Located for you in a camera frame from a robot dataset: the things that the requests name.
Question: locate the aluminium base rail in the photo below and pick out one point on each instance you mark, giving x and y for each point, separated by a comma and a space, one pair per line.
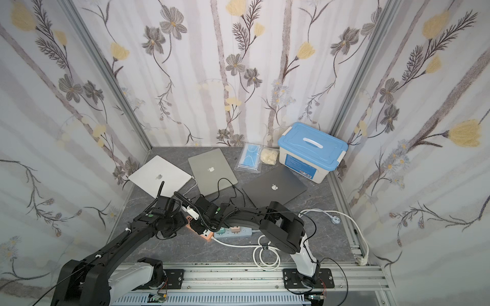
343, 284

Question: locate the bag of blue masks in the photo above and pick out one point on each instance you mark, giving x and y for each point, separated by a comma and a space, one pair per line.
249, 159

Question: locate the dark grey laptop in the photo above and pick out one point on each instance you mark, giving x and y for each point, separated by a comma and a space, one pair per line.
280, 185

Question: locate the silver laptop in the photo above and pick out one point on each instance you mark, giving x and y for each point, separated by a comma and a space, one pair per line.
212, 172

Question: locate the white laptop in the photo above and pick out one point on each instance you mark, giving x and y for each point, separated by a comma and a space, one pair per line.
157, 170

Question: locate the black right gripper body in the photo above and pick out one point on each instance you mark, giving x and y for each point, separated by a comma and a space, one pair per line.
205, 213

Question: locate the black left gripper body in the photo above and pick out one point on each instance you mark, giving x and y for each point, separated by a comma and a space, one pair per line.
178, 220

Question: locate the blue lid storage box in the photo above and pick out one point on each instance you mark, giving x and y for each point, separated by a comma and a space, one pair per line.
310, 152

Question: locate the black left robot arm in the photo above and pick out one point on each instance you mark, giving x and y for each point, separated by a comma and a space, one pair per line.
94, 280

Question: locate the blue-grey power strip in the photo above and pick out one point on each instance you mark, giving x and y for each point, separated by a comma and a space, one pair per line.
234, 232

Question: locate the bag of white cotton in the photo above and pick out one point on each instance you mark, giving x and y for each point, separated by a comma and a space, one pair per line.
269, 156

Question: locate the orange power strip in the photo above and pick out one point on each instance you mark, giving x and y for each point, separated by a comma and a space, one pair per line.
206, 235

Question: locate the white vented cable duct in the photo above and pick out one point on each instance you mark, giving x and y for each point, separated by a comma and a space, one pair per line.
239, 298

